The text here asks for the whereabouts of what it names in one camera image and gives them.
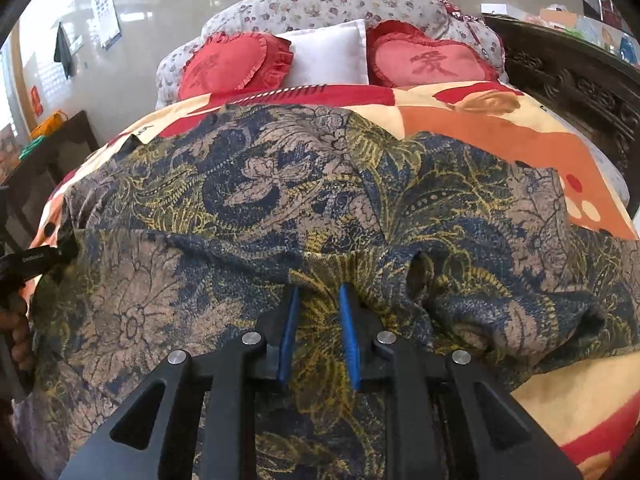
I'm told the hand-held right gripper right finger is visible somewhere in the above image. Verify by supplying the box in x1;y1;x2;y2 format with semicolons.
339;283;585;480

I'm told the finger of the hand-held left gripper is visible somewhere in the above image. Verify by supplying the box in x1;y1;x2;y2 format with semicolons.
47;237;80;273

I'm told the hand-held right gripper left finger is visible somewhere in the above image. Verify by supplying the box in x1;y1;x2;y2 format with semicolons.
59;285;302;480

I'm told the blue yellow floral patterned garment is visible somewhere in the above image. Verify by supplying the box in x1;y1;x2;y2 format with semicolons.
12;102;640;480

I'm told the dark wooden side table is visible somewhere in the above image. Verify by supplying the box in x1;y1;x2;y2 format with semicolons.
0;110;101;256

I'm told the green plastic item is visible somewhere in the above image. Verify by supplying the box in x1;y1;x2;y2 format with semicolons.
19;137;47;161

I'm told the orange patterned box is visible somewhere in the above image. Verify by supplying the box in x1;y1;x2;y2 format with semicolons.
0;122;23;183

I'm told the yellow plastic basket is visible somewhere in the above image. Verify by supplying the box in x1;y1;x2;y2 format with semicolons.
29;110;70;141

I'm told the dark hanging cloth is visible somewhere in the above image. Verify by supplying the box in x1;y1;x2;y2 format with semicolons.
53;22;76;81

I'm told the red heart-shaped ruffled pillow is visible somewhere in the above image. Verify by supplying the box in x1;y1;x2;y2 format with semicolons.
366;20;501;89
177;31;295;102

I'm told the red orange cream printed blanket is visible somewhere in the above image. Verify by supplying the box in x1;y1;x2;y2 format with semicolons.
25;82;640;480

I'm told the white square pillow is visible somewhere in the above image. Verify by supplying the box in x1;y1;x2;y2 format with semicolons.
274;18;371;87

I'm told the dark wooden headboard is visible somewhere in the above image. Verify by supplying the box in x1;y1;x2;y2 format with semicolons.
482;14;640;211

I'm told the white wall calendar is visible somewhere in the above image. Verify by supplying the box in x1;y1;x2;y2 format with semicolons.
90;0;123;51

